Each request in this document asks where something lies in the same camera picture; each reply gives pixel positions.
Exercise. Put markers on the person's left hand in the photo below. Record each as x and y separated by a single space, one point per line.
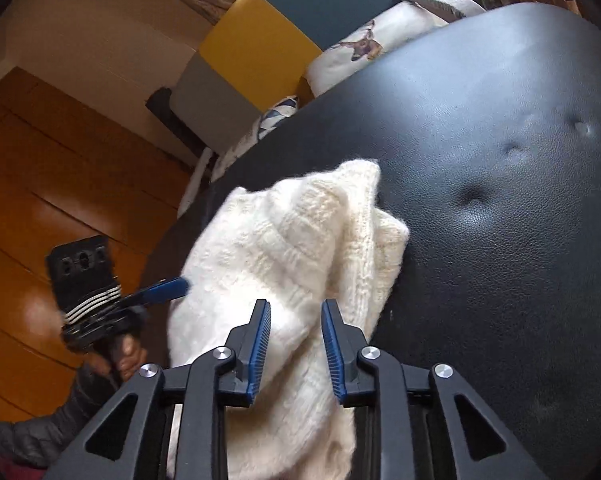
128 355

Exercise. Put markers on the black leather ottoman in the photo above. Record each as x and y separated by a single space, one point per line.
480 160

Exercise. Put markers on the blue yellow grey armchair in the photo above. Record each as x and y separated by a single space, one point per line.
260 35

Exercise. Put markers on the white knitted sweater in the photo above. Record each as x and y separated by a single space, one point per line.
280 260

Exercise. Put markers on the triangle pattern pillow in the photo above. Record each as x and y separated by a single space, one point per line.
275 112

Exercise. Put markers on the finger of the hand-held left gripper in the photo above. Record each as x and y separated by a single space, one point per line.
168 287

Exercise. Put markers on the deer print pillow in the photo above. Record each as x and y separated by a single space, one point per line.
365 45

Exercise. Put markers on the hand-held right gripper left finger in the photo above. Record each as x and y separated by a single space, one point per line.
260 350

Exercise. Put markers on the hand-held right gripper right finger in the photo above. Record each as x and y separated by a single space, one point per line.
331 355

